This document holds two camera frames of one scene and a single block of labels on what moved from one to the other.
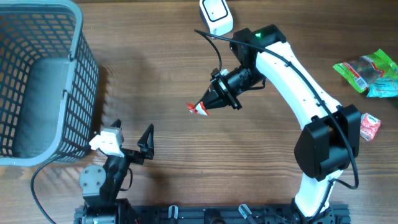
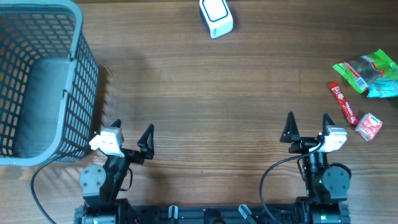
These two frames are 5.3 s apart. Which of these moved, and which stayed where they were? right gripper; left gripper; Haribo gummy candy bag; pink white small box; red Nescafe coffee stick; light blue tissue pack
Moved: right gripper; red Nescafe coffee stick
Stayed: pink white small box; Haribo gummy candy bag; light blue tissue pack; left gripper
